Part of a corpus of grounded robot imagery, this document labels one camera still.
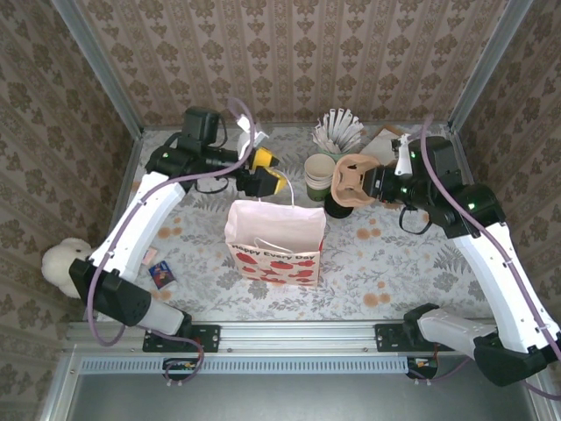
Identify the red white paper gift bag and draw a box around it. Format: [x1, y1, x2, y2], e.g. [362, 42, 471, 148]
[224, 171, 328, 289]

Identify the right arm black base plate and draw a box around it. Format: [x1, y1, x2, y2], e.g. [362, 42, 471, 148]
[375, 324, 457, 353]

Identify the aluminium frame post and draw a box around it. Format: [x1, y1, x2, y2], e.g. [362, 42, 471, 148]
[447, 0, 535, 135]
[49, 0, 146, 139]

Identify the mint green holder cup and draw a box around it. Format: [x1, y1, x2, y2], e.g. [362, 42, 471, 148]
[317, 146, 352, 162]

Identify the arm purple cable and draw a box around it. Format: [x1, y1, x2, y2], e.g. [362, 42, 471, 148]
[414, 116, 561, 400]
[87, 96, 255, 387]

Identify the brown pulp cup carrier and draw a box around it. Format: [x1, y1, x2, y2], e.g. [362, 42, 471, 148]
[331, 153, 382, 210]

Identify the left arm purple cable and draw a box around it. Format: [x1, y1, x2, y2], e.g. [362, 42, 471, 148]
[87, 96, 255, 387]

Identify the grey slotted cable duct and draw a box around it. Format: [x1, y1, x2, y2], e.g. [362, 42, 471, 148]
[81, 355, 411, 375]

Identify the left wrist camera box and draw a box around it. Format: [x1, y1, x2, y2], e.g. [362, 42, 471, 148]
[235, 112, 271, 155]

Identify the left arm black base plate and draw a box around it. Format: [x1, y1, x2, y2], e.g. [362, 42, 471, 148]
[143, 324, 221, 353]

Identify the stack of black cup lids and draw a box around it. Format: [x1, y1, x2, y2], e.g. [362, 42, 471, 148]
[323, 195, 354, 219]

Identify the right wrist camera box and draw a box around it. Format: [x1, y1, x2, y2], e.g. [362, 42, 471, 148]
[391, 133, 416, 176]

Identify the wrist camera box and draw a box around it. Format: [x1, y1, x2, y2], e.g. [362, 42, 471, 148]
[235, 112, 271, 155]
[391, 133, 416, 176]

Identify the long aluminium mounting rail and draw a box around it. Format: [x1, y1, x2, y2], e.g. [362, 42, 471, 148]
[65, 319, 540, 352]

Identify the grey metal sheet panel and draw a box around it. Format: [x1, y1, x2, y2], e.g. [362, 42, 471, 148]
[39, 350, 561, 421]

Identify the white napkin stack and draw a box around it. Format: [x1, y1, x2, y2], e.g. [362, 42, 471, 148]
[361, 130, 398, 158]

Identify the white teddy bear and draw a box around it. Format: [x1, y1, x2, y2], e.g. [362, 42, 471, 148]
[41, 238, 96, 299]

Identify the bundle of white wrapped stirrers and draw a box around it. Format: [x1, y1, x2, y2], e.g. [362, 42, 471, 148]
[311, 107, 366, 154]

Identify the floral tablecloth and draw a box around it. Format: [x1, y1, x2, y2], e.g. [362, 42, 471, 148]
[95, 124, 505, 324]

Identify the stack of paper cups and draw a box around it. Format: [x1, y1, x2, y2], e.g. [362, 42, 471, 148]
[304, 153, 337, 203]

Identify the small blue red packet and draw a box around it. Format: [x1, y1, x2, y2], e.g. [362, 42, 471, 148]
[147, 260, 176, 290]

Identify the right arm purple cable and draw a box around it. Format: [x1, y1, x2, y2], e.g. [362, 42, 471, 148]
[414, 116, 561, 400]

